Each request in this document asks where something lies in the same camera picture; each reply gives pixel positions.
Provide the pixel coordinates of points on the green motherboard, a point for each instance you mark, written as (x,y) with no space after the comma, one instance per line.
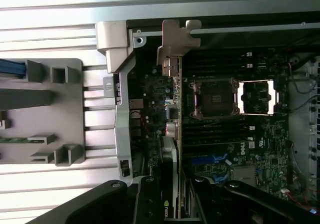
(270,138)

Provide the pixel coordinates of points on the perforated steel disk bay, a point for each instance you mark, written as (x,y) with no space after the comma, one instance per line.
(300,133)

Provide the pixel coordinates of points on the hard disk in blue carrier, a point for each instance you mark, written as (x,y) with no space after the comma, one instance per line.
(12,70)

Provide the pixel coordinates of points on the grey plastic parts rack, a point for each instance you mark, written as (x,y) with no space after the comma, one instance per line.
(62,108)

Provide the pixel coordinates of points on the silver chipset heatsink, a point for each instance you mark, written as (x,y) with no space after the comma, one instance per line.
(243,175)

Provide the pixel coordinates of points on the blue expansion slot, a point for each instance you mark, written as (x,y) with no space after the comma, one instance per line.
(207,159)

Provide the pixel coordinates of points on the open metal socket cover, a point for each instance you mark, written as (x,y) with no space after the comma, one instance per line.
(257,97)

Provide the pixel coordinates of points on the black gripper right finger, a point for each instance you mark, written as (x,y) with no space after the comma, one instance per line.
(210,204)

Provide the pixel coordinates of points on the CPU socket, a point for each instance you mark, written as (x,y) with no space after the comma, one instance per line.
(215,100)

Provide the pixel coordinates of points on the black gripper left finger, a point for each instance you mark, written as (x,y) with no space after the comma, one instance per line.
(147,204)

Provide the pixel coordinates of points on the open grey PC case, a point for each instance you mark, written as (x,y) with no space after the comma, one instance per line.
(250,28)

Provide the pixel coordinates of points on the green RAM stick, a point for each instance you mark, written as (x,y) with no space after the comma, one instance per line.
(12,140)

